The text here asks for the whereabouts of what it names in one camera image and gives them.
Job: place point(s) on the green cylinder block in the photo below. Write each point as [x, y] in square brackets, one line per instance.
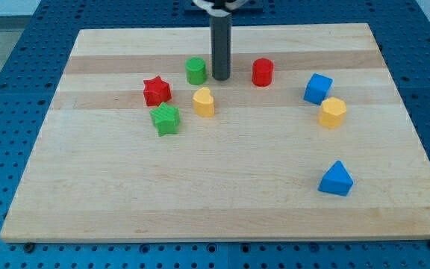
[195, 70]

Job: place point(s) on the yellow heart block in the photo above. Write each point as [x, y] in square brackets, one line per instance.
[203, 102]

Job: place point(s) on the red star block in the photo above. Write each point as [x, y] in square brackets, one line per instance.
[156, 91]

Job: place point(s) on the blue triangle block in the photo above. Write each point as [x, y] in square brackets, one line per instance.
[336, 180]

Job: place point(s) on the yellow hexagon block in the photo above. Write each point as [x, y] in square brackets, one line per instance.
[332, 112]

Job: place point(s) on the red cylinder block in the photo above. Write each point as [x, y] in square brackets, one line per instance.
[262, 72]

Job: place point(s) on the green star block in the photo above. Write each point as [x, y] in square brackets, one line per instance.
[165, 118]

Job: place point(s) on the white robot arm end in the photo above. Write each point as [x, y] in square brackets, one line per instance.
[219, 8]

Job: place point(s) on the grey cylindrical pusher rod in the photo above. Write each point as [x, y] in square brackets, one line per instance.
[220, 27]

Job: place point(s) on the blue cube block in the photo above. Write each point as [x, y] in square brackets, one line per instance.
[317, 88]

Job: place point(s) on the light wooden board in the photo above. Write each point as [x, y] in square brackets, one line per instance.
[99, 172]

